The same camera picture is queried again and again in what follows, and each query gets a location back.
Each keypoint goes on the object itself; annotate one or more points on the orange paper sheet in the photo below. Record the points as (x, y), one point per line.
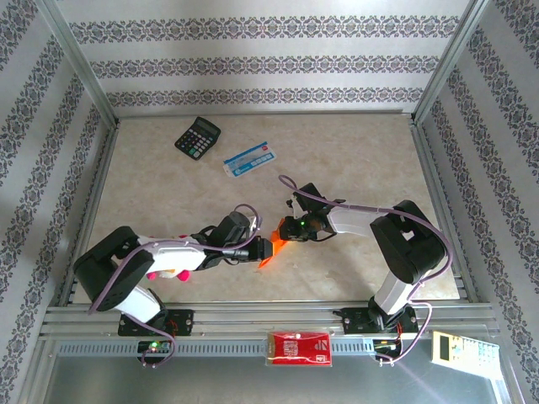
(278, 244)

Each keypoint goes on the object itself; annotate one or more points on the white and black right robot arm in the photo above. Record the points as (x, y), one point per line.
(349, 221)

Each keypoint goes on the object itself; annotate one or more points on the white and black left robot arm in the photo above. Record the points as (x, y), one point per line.
(172, 256)

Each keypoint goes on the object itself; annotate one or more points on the white plush toy pink paws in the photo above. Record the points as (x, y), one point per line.
(183, 276)

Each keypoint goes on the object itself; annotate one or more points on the blue and white ticket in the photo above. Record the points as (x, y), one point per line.
(248, 159)

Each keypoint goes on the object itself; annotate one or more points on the red packet in clear sleeve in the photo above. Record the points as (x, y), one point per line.
(299, 348)

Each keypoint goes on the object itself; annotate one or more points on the small circuit board green light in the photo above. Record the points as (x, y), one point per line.
(153, 346)

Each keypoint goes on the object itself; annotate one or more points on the black calculator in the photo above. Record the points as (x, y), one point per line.
(197, 139)

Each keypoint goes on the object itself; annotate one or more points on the white remote control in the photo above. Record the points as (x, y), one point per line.
(463, 353)

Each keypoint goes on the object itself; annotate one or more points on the aluminium mounting rail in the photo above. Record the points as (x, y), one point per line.
(261, 315)

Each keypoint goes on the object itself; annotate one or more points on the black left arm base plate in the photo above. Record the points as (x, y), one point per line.
(181, 322)

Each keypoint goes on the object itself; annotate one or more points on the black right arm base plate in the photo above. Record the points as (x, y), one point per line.
(353, 322)

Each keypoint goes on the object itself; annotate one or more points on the aluminium back rail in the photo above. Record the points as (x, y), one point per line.
(265, 113)

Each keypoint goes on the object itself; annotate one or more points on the aluminium side rail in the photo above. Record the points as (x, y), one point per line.
(97, 189)
(436, 189)

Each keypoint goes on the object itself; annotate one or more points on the aluminium frame post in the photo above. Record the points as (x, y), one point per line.
(450, 54)
(76, 59)

